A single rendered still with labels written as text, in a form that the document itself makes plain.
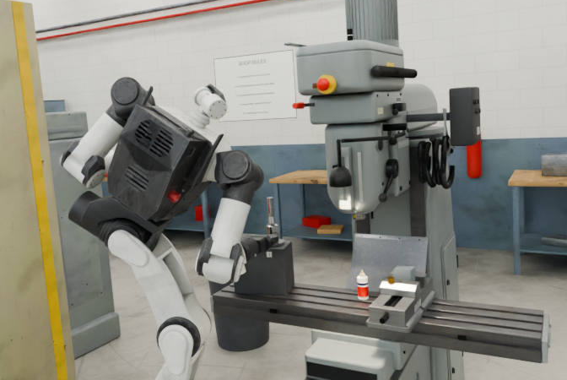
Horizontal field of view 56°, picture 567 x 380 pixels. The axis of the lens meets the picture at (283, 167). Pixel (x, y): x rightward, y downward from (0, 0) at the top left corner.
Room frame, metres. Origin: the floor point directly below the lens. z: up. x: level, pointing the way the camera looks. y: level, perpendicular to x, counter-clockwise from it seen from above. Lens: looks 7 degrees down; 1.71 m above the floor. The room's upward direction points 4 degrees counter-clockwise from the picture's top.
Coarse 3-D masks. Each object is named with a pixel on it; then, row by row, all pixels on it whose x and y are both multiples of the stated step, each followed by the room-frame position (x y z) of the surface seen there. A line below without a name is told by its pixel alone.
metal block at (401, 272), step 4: (396, 268) 1.81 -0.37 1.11; (400, 268) 1.81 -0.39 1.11; (404, 268) 1.81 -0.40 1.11; (408, 268) 1.81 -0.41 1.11; (412, 268) 1.80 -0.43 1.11; (396, 272) 1.80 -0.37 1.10; (400, 272) 1.79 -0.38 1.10; (404, 272) 1.79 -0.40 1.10; (408, 272) 1.78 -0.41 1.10; (412, 272) 1.79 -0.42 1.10; (396, 276) 1.80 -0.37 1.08; (400, 276) 1.80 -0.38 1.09; (404, 276) 1.79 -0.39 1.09; (408, 276) 1.78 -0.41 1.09; (412, 276) 1.79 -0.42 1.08; (412, 280) 1.79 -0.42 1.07
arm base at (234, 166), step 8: (224, 152) 1.54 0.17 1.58; (232, 152) 1.53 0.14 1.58; (240, 152) 1.52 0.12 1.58; (216, 160) 1.55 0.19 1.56; (224, 160) 1.52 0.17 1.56; (232, 160) 1.51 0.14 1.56; (240, 160) 1.51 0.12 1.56; (248, 160) 1.51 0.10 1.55; (224, 168) 1.51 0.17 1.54; (232, 168) 1.51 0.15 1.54; (240, 168) 1.50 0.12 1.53; (248, 168) 1.50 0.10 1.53; (224, 176) 1.51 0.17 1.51; (232, 176) 1.50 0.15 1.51; (240, 176) 1.49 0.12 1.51; (248, 176) 1.50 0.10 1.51; (224, 184) 1.51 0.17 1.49
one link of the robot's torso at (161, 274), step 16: (112, 240) 1.61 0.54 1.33; (128, 240) 1.60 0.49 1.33; (160, 240) 1.75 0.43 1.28; (128, 256) 1.60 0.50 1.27; (144, 256) 1.59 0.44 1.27; (160, 256) 1.64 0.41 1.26; (176, 256) 1.72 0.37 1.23; (144, 272) 1.60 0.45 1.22; (160, 272) 1.59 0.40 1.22; (176, 272) 1.71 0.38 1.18; (144, 288) 1.63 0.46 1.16; (160, 288) 1.62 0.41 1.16; (176, 288) 1.61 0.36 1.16; (160, 304) 1.62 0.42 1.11; (176, 304) 1.61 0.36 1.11; (192, 304) 1.67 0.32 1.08; (160, 320) 1.62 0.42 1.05; (176, 320) 1.60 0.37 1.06; (192, 320) 1.61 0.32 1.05; (208, 320) 1.70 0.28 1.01; (192, 336) 1.59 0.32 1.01; (192, 352) 1.59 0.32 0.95
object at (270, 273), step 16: (256, 256) 2.04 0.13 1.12; (272, 256) 2.02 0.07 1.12; (288, 256) 2.06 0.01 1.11; (256, 272) 2.04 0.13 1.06; (272, 272) 2.02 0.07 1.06; (288, 272) 2.04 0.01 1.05; (240, 288) 2.06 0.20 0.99; (256, 288) 2.04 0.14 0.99; (272, 288) 2.02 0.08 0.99; (288, 288) 2.03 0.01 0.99
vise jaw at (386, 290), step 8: (384, 280) 1.79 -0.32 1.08; (400, 280) 1.78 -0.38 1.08; (408, 280) 1.77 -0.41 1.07; (384, 288) 1.76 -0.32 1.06; (392, 288) 1.75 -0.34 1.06; (400, 288) 1.74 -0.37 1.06; (408, 288) 1.73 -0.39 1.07; (416, 288) 1.72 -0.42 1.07; (408, 296) 1.72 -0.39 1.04; (416, 296) 1.72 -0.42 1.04
